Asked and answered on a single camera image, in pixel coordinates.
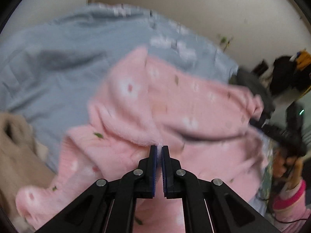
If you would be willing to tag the black clothes pile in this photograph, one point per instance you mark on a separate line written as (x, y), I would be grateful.
(288, 74)

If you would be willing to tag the grey-blue floral duvet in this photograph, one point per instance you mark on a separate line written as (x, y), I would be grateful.
(50, 71)

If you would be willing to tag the floral bed sheet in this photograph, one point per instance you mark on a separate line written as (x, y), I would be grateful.
(267, 183)

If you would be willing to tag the beige fuzzy sweater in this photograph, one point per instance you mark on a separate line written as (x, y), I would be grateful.
(22, 164)

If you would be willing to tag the orange yellow garment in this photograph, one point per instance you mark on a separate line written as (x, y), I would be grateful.
(303, 60)

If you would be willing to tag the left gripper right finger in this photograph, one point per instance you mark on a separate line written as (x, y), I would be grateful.
(209, 206)

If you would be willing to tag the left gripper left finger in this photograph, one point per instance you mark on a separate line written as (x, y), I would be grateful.
(108, 206)

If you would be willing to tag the wall power socket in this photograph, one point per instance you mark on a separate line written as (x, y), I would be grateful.
(224, 41)

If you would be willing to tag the pink fleece floral garment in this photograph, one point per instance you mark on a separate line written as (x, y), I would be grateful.
(145, 101)

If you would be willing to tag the person right hand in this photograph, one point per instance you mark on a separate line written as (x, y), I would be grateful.
(288, 169)

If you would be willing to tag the dark grey folded garment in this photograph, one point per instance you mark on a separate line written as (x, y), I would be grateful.
(249, 80)

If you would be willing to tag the pink sleeve right forearm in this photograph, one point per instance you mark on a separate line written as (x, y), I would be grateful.
(289, 208)

